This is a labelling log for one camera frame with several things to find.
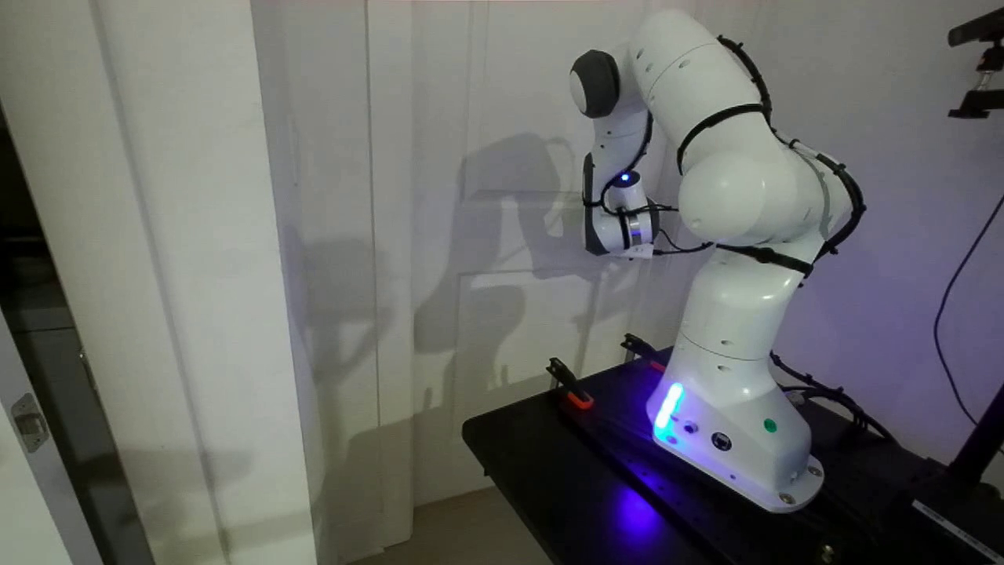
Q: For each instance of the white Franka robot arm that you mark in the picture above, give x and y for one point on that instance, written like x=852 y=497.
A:
x=742 y=316

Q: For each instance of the white door trim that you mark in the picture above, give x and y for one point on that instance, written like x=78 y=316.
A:
x=442 y=208

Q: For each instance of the dark open door edge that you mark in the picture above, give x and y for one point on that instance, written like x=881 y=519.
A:
x=63 y=348

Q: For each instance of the metal door latch plate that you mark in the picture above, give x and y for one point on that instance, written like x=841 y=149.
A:
x=28 y=421

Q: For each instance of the black robot table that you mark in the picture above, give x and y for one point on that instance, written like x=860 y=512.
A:
x=545 y=471

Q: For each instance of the white doorway frame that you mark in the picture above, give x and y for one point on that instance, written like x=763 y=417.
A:
x=209 y=263

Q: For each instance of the black camera stand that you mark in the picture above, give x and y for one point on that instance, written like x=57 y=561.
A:
x=977 y=441

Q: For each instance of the black stereo camera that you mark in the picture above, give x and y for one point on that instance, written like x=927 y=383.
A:
x=980 y=97

